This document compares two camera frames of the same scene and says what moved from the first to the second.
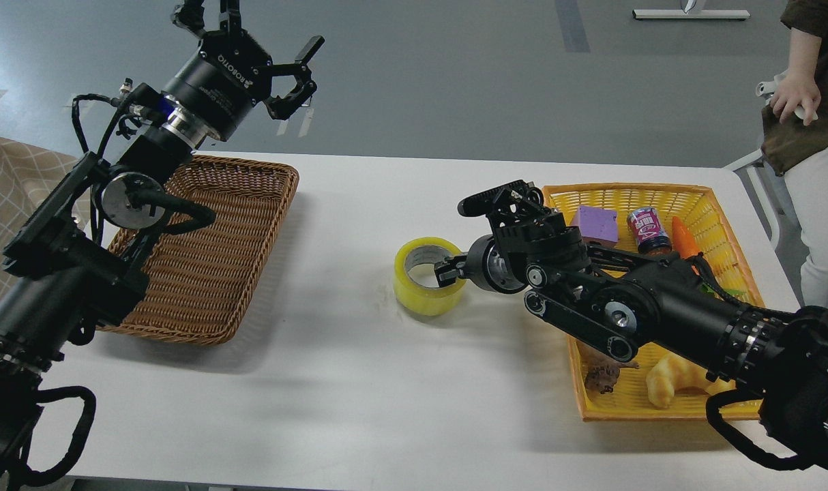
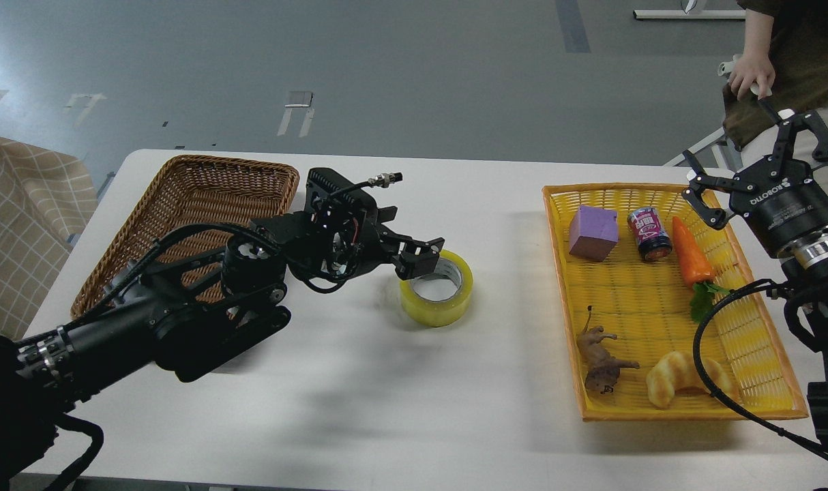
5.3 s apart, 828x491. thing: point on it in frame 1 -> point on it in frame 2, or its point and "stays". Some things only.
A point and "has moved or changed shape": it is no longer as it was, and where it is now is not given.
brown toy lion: (601, 369) stays
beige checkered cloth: (13, 180) stays
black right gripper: (526, 251) -> (790, 201)
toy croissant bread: (671, 372) stays
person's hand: (798, 88) -> (753, 67)
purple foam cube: (597, 224) stays
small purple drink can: (648, 232) stays
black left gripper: (230, 71) -> (341, 234)
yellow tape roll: (421, 300) has moved or changed shape
